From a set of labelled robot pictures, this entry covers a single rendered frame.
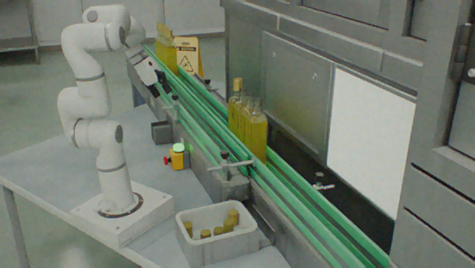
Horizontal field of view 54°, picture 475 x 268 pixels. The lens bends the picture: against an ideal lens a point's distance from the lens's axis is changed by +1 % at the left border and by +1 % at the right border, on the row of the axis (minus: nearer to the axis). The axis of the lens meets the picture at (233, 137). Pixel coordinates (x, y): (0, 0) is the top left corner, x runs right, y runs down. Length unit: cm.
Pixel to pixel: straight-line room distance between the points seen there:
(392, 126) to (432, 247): 60
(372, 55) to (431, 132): 66
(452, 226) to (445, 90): 16
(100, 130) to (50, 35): 593
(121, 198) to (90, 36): 53
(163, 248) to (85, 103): 51
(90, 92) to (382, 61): 81
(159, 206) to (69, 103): 44
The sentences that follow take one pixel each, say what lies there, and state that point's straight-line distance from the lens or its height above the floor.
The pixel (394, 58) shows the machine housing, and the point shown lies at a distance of 117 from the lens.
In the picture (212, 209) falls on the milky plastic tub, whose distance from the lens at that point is 153.
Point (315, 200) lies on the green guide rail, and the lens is 139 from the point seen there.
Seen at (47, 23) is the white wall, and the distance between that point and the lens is 734.
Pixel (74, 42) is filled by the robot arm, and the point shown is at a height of 137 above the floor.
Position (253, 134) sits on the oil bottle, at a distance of 158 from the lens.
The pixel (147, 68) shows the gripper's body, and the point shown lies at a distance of 184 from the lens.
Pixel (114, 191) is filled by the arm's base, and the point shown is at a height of 89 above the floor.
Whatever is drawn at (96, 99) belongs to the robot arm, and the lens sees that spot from 143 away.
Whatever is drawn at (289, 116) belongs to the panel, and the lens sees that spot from 164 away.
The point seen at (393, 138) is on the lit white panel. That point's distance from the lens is 120.
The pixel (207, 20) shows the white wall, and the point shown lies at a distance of 776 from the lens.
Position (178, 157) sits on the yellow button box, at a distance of 190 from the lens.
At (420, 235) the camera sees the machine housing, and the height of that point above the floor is 131.
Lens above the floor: 167
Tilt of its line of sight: 24 degrees down
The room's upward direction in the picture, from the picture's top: straight up
